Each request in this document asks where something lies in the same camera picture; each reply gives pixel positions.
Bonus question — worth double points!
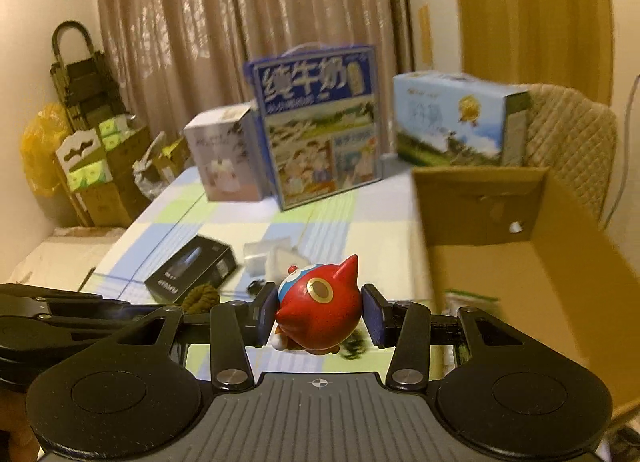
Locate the brown cardboard box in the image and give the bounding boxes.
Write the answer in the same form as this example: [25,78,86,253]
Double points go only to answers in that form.
[411,166,640,423]

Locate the dark blue milk carton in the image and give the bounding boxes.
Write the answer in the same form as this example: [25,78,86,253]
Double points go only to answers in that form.
[245,44,386,213]

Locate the black items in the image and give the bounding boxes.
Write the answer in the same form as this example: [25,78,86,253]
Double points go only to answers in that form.
[144,235,238,303]

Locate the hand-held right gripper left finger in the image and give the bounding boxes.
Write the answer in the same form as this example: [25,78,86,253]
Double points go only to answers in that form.
[112,283,279,393]

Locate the light blue milk carton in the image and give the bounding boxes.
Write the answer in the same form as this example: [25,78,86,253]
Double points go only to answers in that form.
[391,72,532,167]

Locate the stack of green boxes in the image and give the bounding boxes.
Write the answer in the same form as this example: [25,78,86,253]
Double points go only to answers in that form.
[55,114,151,227]

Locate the brown hair tie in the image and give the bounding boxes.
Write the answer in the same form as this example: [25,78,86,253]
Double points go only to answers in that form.
[180,284,222,315]

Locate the colourful snack packet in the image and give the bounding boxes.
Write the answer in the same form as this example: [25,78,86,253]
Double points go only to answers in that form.
[270,254,363,355]

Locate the crumpled plastic bag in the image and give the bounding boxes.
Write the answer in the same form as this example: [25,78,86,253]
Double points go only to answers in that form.
[132,131,169,200]

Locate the yellow wall strip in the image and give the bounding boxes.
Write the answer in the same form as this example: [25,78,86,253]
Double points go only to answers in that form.
[415,4,434,70]

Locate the quilted beige chair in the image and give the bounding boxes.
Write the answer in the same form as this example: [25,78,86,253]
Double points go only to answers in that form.
[522,84,618,229]

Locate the folding hand cart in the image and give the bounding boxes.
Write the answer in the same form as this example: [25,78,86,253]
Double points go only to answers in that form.
[49,22,126,133]

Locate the green white packet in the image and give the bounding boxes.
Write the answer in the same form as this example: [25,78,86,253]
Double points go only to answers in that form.
[444,289,501,313]

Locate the yellow plastic bag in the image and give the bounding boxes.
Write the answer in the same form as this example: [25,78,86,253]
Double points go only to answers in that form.
[20,102,71,197]

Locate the clear plastic packet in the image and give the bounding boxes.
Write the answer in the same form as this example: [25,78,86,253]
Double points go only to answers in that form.
[243,238,313,280]

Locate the beige curtain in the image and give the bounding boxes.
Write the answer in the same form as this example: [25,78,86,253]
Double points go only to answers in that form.
[95,0,416,135]

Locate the white appliance box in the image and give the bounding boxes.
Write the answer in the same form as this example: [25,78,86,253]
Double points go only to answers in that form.
[182,102,271,203]

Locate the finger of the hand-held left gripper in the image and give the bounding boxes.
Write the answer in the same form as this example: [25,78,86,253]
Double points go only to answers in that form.
[0,283,168,360]

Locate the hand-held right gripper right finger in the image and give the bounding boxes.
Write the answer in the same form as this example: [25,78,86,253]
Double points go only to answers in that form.
[361,283,531,391]

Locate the grey power cable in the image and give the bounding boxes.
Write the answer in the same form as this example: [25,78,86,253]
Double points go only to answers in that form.
[604,72,640,229]

